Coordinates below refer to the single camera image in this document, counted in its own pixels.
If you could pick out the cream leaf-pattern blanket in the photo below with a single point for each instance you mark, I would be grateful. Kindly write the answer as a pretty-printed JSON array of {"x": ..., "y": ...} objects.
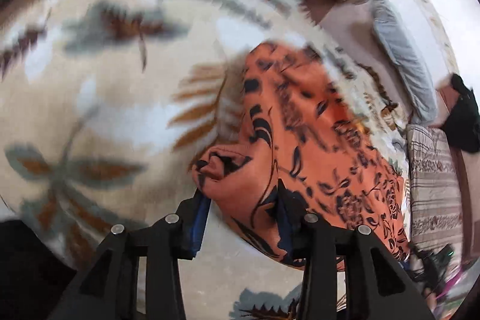
[{"x": 106, "y": 105}]

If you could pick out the grey pillow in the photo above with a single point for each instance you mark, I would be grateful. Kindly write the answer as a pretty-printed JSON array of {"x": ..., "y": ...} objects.
[{"x": 389, "y": 30}]

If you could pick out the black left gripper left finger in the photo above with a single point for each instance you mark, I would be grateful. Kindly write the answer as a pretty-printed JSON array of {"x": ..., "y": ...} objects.
[{"x": 107, "y": 288}]

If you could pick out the orange black floral garment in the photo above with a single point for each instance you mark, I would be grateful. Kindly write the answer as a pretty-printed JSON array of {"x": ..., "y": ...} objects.
[{"x": 297, "y": 135}]

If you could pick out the pink bed sheet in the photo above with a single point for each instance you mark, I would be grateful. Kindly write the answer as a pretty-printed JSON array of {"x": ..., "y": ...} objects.
[{"x": 352, "y": 27}]

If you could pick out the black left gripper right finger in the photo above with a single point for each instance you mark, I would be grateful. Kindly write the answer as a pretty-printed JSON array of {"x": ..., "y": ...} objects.
[{"x": 348, "y": 274}]

